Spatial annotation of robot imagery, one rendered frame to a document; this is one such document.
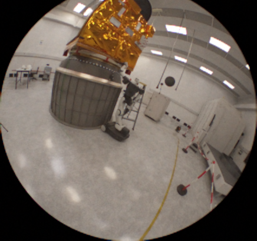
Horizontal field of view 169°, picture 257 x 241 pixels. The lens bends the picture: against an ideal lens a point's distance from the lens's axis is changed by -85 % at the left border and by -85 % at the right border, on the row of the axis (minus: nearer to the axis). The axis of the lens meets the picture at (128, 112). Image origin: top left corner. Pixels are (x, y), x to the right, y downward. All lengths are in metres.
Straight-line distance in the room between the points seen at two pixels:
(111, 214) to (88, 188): 0.48
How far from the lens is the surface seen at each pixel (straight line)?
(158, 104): 4.77
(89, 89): 1.87
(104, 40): 2.10
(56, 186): 1.43
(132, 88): 1.81
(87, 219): 1.35
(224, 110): 6.01
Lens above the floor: 1.34
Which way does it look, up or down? 18 degrees down
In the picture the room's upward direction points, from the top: 23 degrees clockwise
